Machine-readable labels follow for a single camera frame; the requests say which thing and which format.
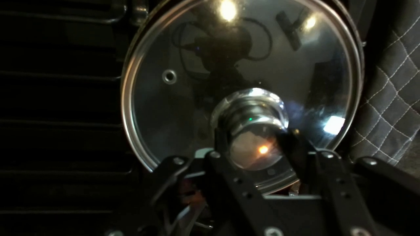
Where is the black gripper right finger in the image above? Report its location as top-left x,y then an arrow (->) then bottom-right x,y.
276,129 -> 420,236

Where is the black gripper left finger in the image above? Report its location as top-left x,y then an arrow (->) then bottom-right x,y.
102,150 -> 286,236

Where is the glass lid with steel knob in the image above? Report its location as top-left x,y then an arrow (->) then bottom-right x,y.
120,0 -> 364,196

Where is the dark checked cloth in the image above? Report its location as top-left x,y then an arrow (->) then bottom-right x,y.
349,0 -> 420,168

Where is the black gas stove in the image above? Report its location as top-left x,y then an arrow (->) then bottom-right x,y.
0,0 -> 154,236

